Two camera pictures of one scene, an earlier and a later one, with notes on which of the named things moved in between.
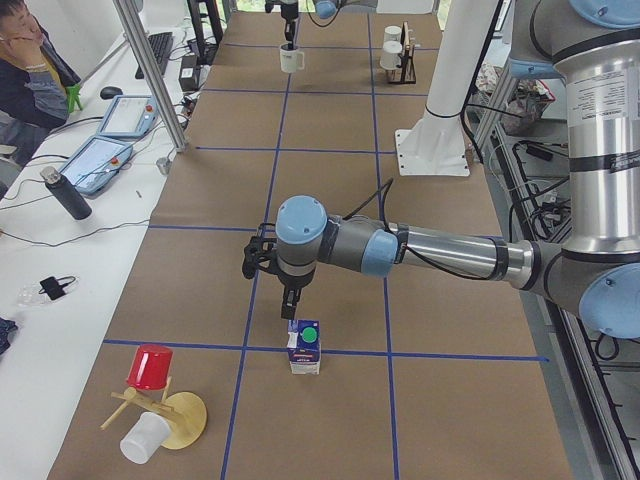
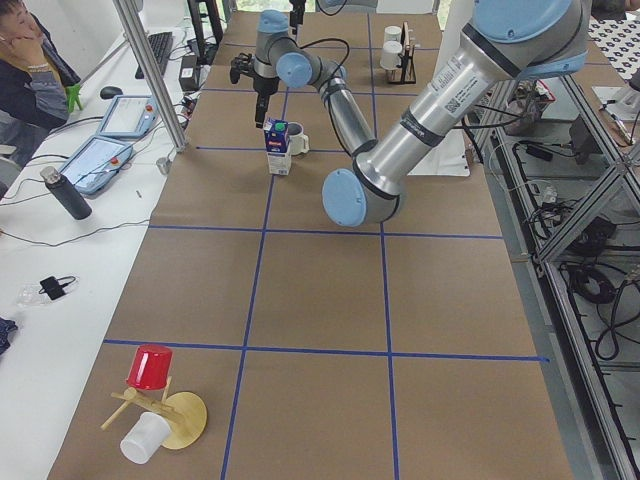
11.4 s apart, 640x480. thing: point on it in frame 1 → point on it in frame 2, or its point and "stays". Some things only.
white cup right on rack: (390, 58) stays
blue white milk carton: (304, 347) → (275, 135)
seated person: (34, 82) stays
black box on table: (189, 73) stays
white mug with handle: (288, 58) → (299, 142)
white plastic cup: (144, 437) stays
